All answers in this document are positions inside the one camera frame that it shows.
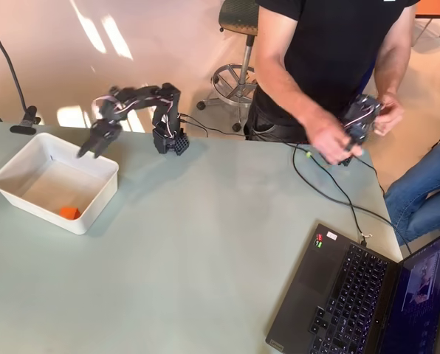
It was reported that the perforated stool chrome base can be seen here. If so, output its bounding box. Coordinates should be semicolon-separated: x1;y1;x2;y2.
196;0;265;133

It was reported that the person's right forearm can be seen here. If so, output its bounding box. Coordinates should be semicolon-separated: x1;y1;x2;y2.
269;64;326;143

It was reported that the white plastic bin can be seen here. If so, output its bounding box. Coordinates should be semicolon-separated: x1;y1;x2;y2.
0;132;120;236

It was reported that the person's black shirt torso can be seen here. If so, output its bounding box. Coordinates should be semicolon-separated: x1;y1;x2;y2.
244;0;420;143

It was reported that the long black cable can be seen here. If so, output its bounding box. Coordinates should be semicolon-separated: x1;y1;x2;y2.
292;142;415;256

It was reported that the person's right hand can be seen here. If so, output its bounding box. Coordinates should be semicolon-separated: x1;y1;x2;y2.
310;117;365;166

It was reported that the orange cube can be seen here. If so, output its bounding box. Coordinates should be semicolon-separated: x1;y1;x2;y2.
60;206;81;221

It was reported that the black leader arm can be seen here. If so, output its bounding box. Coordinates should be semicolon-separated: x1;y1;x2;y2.
337;94;385;167

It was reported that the person's left forearm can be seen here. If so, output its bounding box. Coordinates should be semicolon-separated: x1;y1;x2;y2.
374;21;413;101

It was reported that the person's left hand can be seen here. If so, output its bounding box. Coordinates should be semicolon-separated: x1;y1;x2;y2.
373;91;405;137

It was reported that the orange table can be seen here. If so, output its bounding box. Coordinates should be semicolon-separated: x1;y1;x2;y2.
410;0;440;47

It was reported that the black laptop USB cable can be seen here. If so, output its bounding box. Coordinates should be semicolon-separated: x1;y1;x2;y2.
306;153;372;247

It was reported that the black gooseneck clamp mount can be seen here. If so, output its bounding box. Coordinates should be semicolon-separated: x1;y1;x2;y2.
0;0;43;135

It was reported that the black Lenovo laptop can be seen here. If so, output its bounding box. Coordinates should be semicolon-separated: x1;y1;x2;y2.
265;222;440;354

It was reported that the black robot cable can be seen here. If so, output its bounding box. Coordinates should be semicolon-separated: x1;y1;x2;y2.
179;113;247;139

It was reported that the blue jeans leg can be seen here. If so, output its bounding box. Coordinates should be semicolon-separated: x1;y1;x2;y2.
384;128;440;246

